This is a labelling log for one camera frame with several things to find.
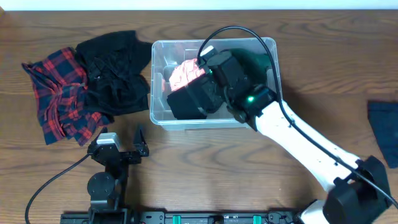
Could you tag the clear plastic storage bin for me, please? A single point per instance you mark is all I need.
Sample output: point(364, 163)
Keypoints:
point(168, 54)

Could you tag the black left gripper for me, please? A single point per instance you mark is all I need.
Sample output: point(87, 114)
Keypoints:
point(125, 154)

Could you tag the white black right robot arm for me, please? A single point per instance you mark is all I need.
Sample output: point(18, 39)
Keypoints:
point(357, 190)

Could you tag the red navy plaid shirt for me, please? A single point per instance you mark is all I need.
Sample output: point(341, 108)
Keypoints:
point(59, 86)

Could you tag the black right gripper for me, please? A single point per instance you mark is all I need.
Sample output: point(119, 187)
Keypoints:
point(212, 88)

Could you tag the pink cloth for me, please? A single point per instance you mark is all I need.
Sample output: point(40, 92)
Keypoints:
point(185, 73)

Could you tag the black garment left pile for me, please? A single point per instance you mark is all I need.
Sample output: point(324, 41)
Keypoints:
point(113, 63)

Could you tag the navy blue cloth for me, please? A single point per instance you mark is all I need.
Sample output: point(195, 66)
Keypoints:
point(382, 117)

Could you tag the black cloth with band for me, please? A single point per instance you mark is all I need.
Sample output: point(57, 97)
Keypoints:
point(194, 99)

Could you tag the black mounting rail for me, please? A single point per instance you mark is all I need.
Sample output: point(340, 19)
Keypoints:
point(157, 217)

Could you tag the dark green cloth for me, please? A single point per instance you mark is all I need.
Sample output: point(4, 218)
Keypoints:
point(254, 65)

